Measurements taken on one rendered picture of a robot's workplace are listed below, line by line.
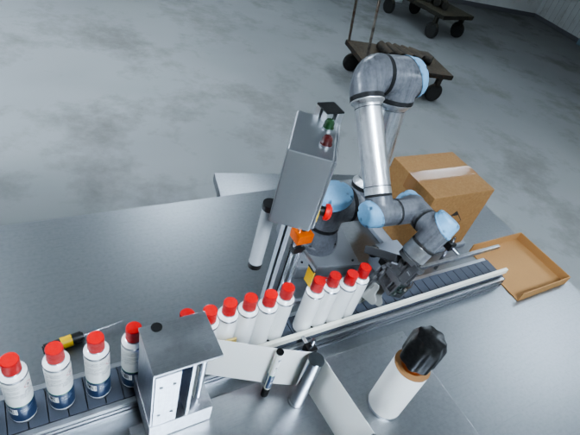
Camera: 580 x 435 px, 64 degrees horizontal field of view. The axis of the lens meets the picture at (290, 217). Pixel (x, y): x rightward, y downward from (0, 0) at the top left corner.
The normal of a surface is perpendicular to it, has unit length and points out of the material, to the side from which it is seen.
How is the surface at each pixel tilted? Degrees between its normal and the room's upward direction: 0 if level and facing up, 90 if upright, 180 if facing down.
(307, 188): 90
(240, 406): 0
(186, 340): 0
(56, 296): 0
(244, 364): 90
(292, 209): 90
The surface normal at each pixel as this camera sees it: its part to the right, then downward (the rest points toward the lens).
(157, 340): 0.22, -0.74
